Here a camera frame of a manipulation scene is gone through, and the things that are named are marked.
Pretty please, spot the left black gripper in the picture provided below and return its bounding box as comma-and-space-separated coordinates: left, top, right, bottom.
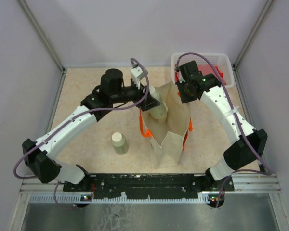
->
111, 77, 160, 111

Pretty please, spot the green bottle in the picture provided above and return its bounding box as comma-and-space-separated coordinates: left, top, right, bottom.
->
111, 132, 129, 155
149, 86, 168, 123

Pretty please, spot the beige canvas tote bag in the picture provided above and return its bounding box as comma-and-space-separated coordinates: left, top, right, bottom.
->
139, 82, 193, 169

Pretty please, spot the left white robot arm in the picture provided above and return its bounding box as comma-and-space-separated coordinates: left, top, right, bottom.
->
22, 66, 160, 191

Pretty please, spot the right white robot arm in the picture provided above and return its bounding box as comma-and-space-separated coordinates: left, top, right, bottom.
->
175, 61, 267, 191

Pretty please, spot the red cloth in basket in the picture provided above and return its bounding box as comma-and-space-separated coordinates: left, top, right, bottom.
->
174, 64, 226, 84

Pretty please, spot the white plastic basket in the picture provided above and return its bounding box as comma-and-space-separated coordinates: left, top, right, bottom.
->
171, 53, 235, 88

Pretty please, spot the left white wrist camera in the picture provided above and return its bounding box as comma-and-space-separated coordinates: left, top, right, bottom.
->
130, 66, 148, 89

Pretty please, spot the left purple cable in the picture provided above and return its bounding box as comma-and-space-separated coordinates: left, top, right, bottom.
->
13, 57, 150, 210

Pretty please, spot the purple cable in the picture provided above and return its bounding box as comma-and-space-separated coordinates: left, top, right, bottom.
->
13, 57, 150, 210
175, 52, 273, 209

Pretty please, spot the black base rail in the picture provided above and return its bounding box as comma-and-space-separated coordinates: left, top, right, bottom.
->
63, 173, 234, 199

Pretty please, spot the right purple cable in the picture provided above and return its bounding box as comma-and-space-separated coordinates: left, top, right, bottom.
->
175, 52, 273, 209

